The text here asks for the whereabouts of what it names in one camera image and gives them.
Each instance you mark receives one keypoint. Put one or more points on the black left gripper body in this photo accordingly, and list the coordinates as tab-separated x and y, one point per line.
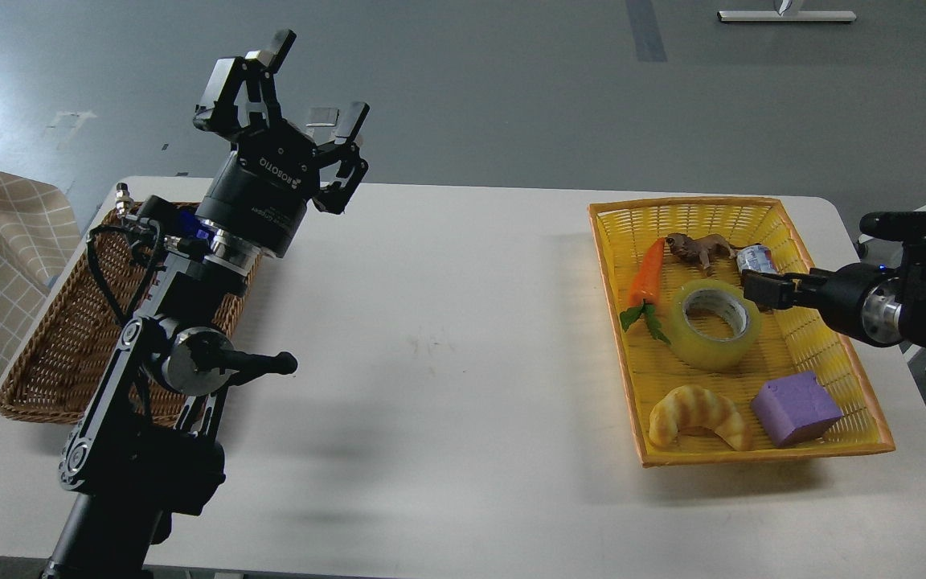
260	195

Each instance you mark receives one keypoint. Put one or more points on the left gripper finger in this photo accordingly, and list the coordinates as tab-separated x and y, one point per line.
240	97
344	152

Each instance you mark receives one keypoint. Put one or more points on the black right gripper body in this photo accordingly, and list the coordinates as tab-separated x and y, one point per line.
861	301

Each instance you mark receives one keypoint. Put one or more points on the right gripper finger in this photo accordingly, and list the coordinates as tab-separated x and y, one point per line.
785	287
764	302

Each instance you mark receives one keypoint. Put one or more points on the yellow tape roll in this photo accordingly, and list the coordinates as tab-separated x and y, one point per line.
710	325

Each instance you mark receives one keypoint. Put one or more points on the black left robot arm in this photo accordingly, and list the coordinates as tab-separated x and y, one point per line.
147	446

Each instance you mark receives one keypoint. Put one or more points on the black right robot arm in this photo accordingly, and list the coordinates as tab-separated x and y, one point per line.
909	230

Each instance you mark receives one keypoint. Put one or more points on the small blue can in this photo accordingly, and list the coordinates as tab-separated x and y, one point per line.
756	258

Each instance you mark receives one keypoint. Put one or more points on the brown toy dinosaur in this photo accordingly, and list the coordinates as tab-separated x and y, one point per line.
700	251

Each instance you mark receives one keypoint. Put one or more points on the yellow plastic basket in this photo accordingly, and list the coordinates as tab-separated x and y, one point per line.
790	341

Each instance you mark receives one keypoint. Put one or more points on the purple foam block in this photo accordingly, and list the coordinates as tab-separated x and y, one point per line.
794	409

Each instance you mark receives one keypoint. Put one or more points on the orange toy carrot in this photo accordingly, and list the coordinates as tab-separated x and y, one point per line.
643	297

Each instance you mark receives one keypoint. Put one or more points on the toy croissant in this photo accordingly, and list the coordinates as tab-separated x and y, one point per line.
692	407

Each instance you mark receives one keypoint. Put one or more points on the brown wicker basket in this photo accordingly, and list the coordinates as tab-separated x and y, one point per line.
56	373

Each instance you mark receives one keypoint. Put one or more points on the white desk foot bar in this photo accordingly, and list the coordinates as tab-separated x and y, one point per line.
787	12

